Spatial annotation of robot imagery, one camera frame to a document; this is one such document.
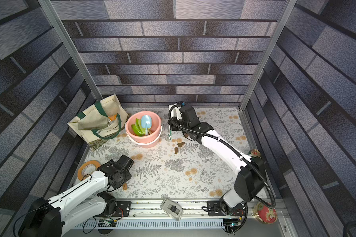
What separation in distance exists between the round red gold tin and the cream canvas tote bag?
0.87 meters

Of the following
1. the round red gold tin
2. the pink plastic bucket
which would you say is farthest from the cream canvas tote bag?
the round red gold tin

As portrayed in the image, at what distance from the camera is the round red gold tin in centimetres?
69

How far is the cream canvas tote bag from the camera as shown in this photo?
2.84ft
